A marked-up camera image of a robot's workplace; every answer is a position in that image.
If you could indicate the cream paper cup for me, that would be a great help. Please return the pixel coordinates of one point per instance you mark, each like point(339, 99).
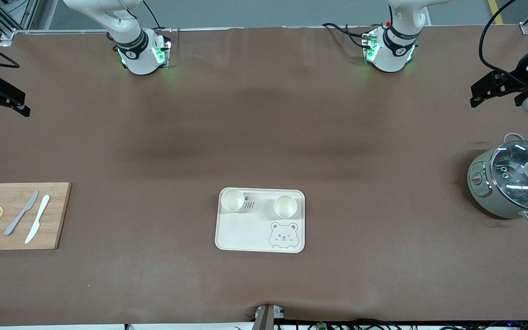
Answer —
point(232, 200)

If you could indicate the white plastic cup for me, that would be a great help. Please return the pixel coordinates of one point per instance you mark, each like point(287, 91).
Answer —
point(285, 206)

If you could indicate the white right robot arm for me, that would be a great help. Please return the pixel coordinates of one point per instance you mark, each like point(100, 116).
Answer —
point(126, 23)

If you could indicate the cream tray with bear print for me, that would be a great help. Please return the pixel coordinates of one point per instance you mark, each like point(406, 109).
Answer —
point(245, 233)

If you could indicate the glass pot lid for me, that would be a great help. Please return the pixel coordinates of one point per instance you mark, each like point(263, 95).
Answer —
point(511, 169)

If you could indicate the bamboo cutting board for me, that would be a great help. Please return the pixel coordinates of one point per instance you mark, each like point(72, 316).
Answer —
point(16, 192)

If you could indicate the grey-green electric cooking pot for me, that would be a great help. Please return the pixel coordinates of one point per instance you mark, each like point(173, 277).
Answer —
point(488, 197)

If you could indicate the grey plastic knife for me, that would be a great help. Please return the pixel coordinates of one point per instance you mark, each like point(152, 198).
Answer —
point(21, 214)

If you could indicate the white plastic knife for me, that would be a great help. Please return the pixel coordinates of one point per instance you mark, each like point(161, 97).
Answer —
point(34, 229)

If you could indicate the brown table cover mat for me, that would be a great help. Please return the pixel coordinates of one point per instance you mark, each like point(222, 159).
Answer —
point(264, 114)

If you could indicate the grey metal bracket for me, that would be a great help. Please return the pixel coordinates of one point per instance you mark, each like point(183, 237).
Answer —
point(264, 318)

